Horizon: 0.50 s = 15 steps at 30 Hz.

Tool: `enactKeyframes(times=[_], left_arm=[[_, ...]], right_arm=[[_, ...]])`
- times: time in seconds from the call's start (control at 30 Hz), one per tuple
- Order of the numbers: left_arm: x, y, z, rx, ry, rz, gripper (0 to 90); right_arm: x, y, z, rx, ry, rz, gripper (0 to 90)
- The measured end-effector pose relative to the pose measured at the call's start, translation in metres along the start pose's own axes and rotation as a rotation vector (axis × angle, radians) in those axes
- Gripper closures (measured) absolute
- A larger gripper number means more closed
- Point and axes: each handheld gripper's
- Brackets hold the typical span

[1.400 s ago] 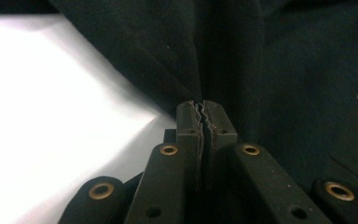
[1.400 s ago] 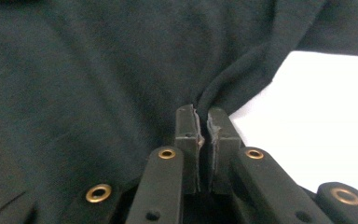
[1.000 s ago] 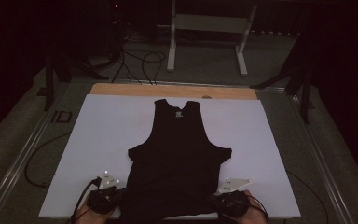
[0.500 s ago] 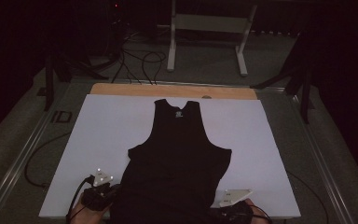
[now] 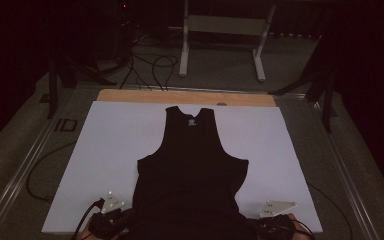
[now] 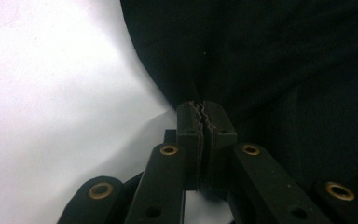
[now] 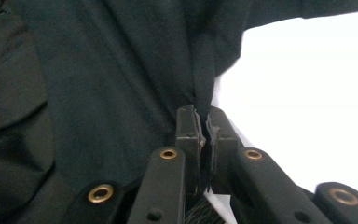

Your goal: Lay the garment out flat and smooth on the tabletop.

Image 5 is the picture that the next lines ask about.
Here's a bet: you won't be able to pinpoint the black floor cables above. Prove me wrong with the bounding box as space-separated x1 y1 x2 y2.
119 33 180 92

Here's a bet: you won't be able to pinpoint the person's left hand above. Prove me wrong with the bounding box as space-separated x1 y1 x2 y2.
75 222 96 240

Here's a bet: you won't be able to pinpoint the white board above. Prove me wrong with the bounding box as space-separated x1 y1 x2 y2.
41 100 324 234

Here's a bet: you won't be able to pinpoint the left hand-held gripper cable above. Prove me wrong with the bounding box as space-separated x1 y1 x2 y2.
25 141 106 240

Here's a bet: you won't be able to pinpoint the white metal stand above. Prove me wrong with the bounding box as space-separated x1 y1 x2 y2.
178 0 277 83

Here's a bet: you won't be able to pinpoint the hand-held gripper cable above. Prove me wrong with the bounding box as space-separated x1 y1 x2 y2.
291 182 354 240
25 141 106 240

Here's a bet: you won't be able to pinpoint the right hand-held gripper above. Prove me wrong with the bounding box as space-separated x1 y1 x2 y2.
255 199 298 240

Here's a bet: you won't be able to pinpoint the person's right hand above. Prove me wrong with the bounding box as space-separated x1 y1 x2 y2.
286 213 316 240

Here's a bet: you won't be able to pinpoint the black metal stand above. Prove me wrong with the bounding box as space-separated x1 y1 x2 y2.
268 33 339 134
39 56 118 120

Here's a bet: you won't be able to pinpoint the right hand-held gripper cable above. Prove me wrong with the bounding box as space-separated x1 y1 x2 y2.
291 182 354 240

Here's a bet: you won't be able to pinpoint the black tank top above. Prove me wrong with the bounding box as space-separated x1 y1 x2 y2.
126 105 258 240

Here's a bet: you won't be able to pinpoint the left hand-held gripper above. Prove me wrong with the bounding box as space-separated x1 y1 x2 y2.
87 190 135 240

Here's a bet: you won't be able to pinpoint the black floor bracket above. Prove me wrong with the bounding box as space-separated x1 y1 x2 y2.
54 118 79 133

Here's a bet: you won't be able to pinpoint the aluminium floor rail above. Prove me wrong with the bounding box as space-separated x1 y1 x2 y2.
308 99 381 240
0 111 66 240

